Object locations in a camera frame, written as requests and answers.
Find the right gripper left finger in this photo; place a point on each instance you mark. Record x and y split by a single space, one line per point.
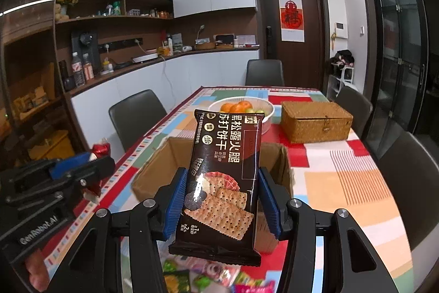
93 263

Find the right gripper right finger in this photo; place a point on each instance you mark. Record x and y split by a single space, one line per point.
351 263

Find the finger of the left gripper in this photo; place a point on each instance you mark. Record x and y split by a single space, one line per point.
65 165
80 176

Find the magenta snack packet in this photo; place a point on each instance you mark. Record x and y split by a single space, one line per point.
265 287

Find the pink Lotso bear candy packet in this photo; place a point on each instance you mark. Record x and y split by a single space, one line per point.
220 273

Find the dark soda cracker packet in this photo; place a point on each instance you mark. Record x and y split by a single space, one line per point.
220 205

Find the yellow green small candy packet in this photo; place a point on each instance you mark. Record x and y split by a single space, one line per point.
246 280

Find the person's left hand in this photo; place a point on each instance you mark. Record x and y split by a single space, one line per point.
38 273

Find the dark green snack packet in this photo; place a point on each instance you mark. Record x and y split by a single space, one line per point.
177 281

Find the left side dark chair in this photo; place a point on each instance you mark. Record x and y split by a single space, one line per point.
136 115

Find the water bottle red label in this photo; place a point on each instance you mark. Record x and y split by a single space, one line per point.
77 69

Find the right near dark chair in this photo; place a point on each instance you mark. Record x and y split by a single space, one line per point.
410 170

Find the KUPOH cardboard box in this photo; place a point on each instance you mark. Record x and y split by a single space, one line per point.
176 152

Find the white lower counter cabinets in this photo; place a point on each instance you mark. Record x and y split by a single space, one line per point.
172 81

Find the colourful patchwork tablecloth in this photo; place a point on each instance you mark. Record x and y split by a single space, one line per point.
327 175

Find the woven wicker basket box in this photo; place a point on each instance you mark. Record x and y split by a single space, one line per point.
314 122

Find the right far dark chair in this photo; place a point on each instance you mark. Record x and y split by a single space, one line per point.
358 106

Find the oranges in basket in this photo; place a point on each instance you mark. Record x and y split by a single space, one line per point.
240 107

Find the white fruit basket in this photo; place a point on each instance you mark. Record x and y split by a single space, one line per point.
257 104

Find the dark wooden door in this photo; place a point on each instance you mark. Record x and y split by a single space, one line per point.
304 63

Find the glass sliding door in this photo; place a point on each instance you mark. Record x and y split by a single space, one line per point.
401 64

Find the far end dark chair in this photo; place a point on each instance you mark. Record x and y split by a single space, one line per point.
264 73

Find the red fu calendar poster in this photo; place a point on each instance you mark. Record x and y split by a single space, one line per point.
291 21

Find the wall intercom panel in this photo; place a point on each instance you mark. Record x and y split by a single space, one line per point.
341 30

